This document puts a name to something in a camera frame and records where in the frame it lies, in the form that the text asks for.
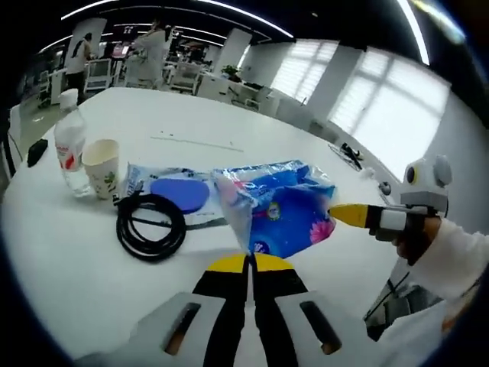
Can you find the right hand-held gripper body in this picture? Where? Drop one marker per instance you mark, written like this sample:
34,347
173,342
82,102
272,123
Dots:
424,191

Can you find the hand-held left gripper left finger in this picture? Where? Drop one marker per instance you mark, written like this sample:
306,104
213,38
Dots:
225,306

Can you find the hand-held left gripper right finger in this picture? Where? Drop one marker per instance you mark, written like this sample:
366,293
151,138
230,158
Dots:
279,306

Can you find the blue tissue packet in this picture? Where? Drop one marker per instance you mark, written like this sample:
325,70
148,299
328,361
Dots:
282,214

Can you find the clear bag with blue pad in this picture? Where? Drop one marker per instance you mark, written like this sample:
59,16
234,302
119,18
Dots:
179,187

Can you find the white paper cup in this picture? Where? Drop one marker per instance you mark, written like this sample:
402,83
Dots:
102,168

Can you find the clear plastic water bottle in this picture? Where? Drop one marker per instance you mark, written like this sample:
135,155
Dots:
70,149

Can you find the black pouch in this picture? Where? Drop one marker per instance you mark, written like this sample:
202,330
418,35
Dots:
37,152

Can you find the person's right hand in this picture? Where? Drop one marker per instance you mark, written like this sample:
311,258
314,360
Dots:
416,237

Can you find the small grey object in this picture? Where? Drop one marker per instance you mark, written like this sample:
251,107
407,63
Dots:
385,188

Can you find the black tool on table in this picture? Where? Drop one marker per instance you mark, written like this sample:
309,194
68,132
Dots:
350,153

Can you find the wide window with blinds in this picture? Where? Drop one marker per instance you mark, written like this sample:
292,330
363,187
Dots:
393,103

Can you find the dark chair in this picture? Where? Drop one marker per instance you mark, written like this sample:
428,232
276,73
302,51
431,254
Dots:
393,306

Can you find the narrow window with blinds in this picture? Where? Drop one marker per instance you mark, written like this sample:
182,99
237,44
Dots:
305,70

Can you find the straight ceiling light strip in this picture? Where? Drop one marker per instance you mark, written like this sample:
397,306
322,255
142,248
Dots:
414,30

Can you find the green potted plant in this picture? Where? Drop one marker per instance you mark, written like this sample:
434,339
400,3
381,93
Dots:
230,71

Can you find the white office chair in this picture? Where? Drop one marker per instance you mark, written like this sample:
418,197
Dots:
101,72

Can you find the curved ceiling light strip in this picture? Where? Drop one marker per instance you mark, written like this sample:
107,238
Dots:
183,9

